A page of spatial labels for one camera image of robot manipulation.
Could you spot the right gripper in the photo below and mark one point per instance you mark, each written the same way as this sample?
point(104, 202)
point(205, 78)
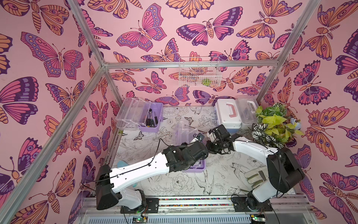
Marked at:
point(216, 140)

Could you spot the white toolbox clear lid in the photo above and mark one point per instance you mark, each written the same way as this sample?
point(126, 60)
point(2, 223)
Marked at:
point(247, 111)

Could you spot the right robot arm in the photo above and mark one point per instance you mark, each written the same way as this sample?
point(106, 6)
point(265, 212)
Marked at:
point(284, 172)

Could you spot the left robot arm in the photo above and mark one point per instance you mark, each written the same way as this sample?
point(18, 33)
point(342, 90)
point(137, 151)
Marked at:
point(112, 184)

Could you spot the work glove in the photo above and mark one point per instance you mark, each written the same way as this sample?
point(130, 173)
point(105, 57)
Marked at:
point(257, 176)

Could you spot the potted green plant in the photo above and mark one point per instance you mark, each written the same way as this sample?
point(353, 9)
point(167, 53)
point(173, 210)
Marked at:
point(274, 128)

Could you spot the white wire basket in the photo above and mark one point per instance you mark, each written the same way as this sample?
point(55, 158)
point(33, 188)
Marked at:
point(198, 73)

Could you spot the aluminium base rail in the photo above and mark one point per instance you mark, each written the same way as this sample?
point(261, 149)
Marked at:
point(290, 209)

